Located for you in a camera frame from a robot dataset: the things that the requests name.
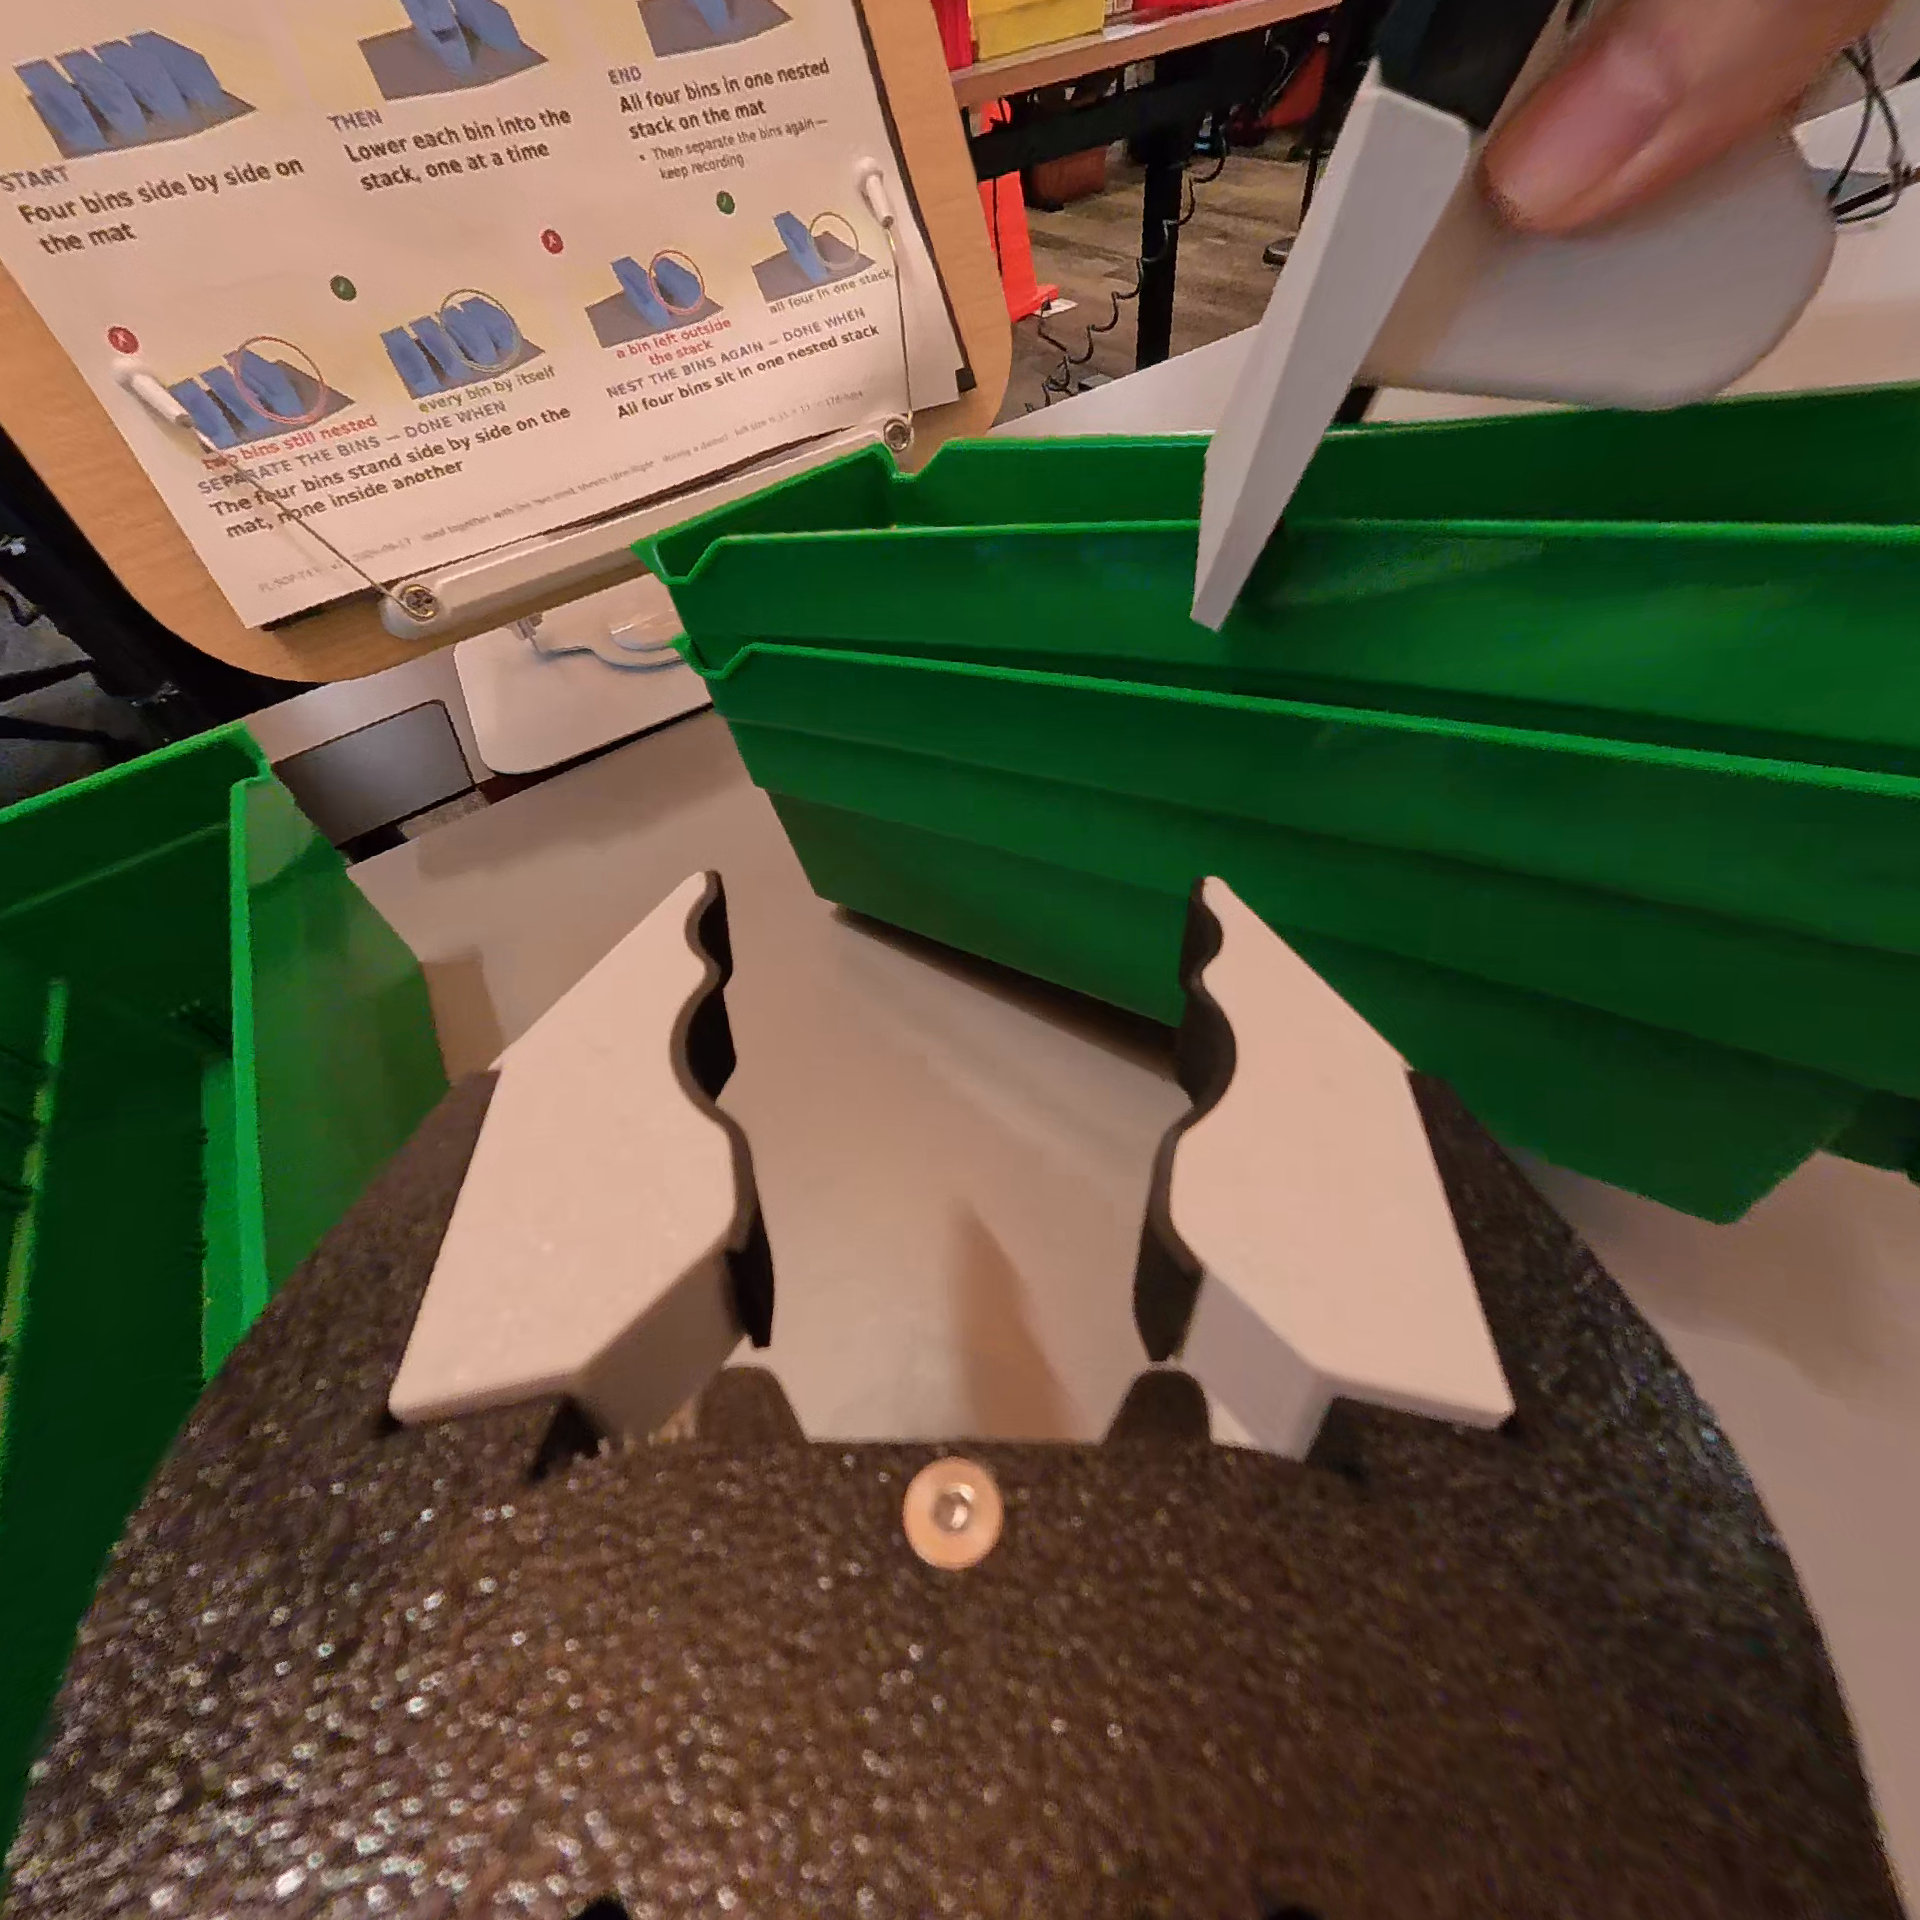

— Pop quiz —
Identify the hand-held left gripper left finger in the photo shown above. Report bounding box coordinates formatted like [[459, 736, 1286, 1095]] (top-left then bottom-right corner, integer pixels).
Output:
[[389, 873, 776, 1443]]

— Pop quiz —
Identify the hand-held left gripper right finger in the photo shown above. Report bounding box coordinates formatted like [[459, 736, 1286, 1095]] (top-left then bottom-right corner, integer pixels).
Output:
[[1132, 877, 1517, 1463]]

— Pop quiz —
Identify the printed instruction sheet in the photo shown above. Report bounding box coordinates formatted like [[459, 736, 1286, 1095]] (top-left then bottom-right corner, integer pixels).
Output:
[[0, 0, 970, 632]]

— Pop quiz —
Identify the instruction sheet on stand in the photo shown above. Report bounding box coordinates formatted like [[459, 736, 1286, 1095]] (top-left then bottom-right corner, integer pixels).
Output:
[[0, 0, 1016, 686]]

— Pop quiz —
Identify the yellow plastic bin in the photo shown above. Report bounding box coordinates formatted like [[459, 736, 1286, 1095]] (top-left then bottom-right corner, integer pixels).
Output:
[[967, 0, 1106, 56]]

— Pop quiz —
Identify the orange traffic cone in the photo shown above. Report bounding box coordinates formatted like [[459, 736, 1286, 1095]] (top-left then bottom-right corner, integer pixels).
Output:
[[986, 166, 1059, 327]]

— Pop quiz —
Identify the person's right hand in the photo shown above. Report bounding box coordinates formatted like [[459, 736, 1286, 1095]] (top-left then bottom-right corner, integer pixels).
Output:
[[1479, 0, 1920, 235]]

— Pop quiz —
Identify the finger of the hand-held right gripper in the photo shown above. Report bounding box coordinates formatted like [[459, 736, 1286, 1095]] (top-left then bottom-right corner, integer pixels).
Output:
[[1190, 0, 1838, 632]]

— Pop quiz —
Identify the wooden-top table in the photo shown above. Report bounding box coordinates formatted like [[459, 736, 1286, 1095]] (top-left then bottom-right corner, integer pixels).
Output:
[[955, 0, 1336, 361]]

